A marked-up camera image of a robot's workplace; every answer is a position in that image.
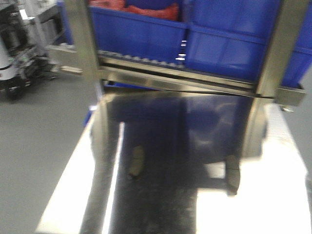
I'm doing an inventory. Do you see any blue plastic bin left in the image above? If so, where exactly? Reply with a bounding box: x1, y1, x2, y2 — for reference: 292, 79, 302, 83
89, 0, 187, 64

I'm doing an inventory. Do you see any dark brake pad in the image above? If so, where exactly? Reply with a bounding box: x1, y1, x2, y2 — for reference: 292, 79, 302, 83
128, 145, 145, 180
225, 155, 241, 196

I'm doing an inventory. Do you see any stainless steel rack frame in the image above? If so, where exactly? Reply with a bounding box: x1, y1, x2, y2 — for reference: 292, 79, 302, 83
52, 0, 312, 109

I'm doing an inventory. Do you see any red mesh bag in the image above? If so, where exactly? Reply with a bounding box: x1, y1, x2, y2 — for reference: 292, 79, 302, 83
89, 0, 181, 20

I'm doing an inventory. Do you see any blue plastic bin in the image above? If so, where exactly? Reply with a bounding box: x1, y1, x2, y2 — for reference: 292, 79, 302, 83
89, 0, 187, 64
184, 0, 312, 86

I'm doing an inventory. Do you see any blue plastic bin right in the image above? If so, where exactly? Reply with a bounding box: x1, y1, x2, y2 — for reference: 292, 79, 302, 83
184, 0, 312, 86

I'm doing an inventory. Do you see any black white mobile robot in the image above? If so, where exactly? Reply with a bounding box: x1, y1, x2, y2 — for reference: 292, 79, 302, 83
0, 0, 47, 100

